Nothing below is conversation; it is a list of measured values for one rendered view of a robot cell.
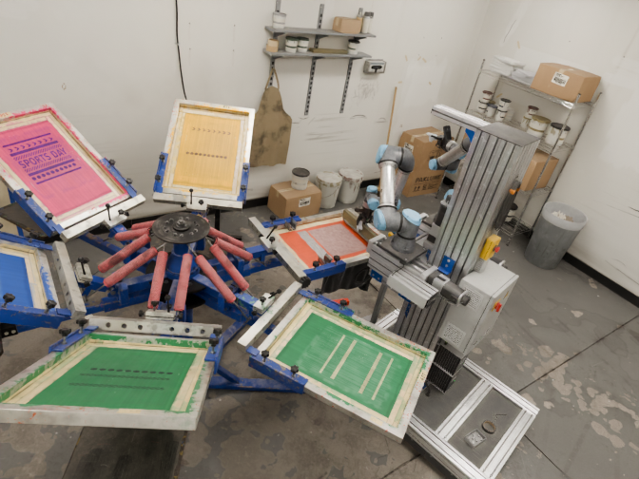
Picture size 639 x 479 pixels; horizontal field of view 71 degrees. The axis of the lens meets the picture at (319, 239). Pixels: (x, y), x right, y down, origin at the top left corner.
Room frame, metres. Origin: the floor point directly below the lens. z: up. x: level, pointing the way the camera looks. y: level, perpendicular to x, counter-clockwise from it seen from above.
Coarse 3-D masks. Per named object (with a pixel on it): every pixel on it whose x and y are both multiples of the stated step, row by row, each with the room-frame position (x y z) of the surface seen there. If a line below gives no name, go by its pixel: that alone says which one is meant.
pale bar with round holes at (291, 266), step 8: (248, 224) 2.59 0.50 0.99; (256, 224) 2.53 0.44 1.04; (256, 232) 2.50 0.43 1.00; (264, 232) 2.46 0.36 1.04; (280, 248) 2.31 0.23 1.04; (280, 256) 2.25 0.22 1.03; (288, 256) 2.25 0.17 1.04; (288, 264) 2.17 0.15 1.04; (296, 264) 2.18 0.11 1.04; (296, 272) 2.11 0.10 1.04; (296, 280) 2.09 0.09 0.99
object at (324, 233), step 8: (320, 224) 2.83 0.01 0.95; (328, 224) 2.85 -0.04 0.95; (336, 224) 2.87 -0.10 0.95; (344, 224) 2.89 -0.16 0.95; (288, 232) 2.64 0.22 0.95; (296, 232) 2.66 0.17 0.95; (312, 232) 2.70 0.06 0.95; (320, 232) 2.73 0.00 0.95; (328, 232) 2.74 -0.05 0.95; (336, 232) 2.76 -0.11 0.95; (344, 232) 2.79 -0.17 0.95; (352, 232) 2.81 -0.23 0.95; (288, 240) 2.54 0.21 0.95; (296, 240) 2.56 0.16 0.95; (304, 240) 2.58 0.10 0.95; (320, 240) 2.62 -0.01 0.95; (328, 240) 2.63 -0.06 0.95; (296, 248) 2.47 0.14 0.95
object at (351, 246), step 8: (336, 240) 2.65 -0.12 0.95; (344, 240) 2.67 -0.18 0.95; (352, 240) 2.69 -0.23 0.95; (360, 240) 2.72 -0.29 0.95; (304, 248) 2.49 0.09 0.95; (328, 248) 2.54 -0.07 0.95; (336, 248) 2.56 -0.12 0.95; (344, 248) 2.58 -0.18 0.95; (352, 248) 2.60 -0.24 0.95; (360, 248) 2.62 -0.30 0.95; (304, 256) 2.40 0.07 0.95; (312, 256) 2.42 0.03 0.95; (344, 256) 2.49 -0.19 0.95; (352, 256) 2.51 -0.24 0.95; (312, 264) 2.33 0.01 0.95
